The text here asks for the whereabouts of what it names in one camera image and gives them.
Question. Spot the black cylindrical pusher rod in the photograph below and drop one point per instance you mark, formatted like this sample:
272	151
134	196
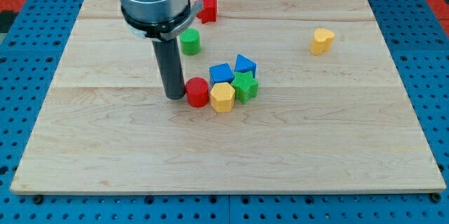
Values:
170	68

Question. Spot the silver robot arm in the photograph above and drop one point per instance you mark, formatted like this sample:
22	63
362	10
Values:
163	21

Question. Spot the red star block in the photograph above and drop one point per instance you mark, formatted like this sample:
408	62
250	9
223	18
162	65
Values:
209	12

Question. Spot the green star block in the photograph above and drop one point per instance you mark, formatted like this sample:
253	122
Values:
245	85

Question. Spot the green cylinder block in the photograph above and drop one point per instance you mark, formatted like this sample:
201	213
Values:
190	41

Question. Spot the red cylinder block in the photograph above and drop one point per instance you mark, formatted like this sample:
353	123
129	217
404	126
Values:
197	92

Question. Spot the blue cube block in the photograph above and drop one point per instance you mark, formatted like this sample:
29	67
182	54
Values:
221	73

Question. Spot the yellow hexagon block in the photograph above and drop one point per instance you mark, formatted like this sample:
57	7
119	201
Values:
222	97

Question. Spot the blue triangle block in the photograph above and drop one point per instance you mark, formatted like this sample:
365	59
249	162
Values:
243	64

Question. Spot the yellow heart block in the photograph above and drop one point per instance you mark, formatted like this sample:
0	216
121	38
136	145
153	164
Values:
322	41

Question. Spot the light wooden board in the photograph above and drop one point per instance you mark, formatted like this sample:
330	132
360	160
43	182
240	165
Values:
336	123

